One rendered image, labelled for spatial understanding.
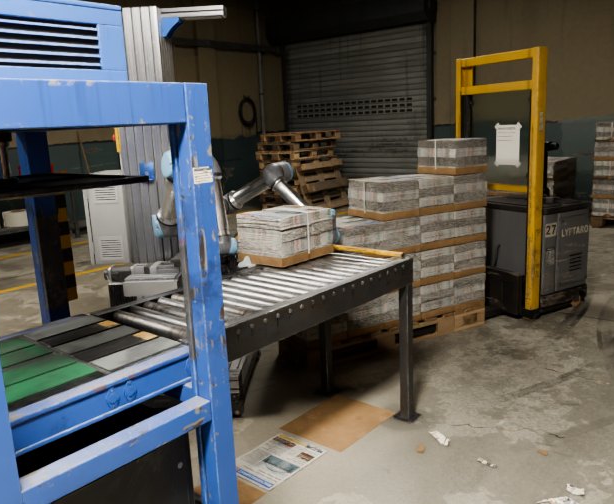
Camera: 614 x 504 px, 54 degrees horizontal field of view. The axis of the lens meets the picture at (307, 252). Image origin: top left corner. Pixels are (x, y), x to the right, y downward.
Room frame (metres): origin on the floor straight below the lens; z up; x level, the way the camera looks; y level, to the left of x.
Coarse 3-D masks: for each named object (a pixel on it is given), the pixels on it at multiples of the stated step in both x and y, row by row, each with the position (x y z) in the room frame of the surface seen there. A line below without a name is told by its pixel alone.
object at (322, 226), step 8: (272, 208) 3.02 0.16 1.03; (288, 208) 2.98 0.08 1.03; (296, 208) 2.97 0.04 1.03; (304, 208) 2.95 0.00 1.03; (312, 208) 2.94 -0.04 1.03; (320, 208) 2.93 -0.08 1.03; (328, 208) 2.93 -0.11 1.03; (312, 216) 2.83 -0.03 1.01; (320, 216) 2.87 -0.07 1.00; (328, 216) 2.92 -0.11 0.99; (312, 224) 2.83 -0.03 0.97; (320, 224) 2.87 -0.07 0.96; (328, 224) 2.92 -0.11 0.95; (312, 232) 2.83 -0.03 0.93; (320, 232) 2.87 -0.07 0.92; (328, 232) 2.92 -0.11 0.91; (312, 240) 2.83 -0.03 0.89; (320, 240) 2.88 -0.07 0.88; (328, 240) 2.93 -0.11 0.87; (312, 248) 2.83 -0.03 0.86
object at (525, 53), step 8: (480, 56) 4.50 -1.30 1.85; (488, 56) 4.43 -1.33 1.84; (496, 56) 4.37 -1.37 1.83; (504, 56) 4.31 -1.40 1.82; (512, 56) 4.25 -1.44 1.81; (520, 56) 4.19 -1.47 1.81; (528, 56) 4.13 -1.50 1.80; (464, 64) 4.63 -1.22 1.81; (472, 64) 4.56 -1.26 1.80; (480, 64) 4.50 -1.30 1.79
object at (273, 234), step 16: (240, 224) 2.83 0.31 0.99; (256, 224) 2.76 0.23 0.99; (272, 224) 2.69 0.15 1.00; (288, 224) 2.70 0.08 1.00; (240, 240) 2.84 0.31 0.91; (256, 240) 2.77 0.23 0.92; (272, 240) 2.70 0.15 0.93; (288, 240) 2.70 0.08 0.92; (272, 256) 2.71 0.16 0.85; (288, 256) 2.70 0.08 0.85
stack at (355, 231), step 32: (352, 224) 3.62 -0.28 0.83; (384, 224) 3.66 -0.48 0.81; (416, 224) 3.79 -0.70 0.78; (448, 224) 3.92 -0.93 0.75; (416, 256) 3.78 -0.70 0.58; (448, 256) 3.92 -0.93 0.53; (416, 288) 3.78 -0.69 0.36; (448, 288) 3.91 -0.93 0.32; (352, 320) 3.53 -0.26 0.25; (384, 320) 3.65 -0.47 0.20; (448, 320) 3.91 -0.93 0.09; (288, 352) 3.70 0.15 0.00
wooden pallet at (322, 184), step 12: (300, 168) 9.77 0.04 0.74; (312, 168) 9.98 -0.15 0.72; (324, 168) 10.46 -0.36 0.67; (336, 168) 10.70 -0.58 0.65; (300, 180) 9.79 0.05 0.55; (312, 180) 10.08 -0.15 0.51; (324, 180) 10.30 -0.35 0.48; (336, 180) 10.40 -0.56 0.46; (312, 192) 9.97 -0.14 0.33; (324, 192) 10.19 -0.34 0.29; (336, 192) 10.50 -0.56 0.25; (312, 204) 9.87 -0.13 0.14; (324, 204) 9.91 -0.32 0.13; (336, 204) 10.17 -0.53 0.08
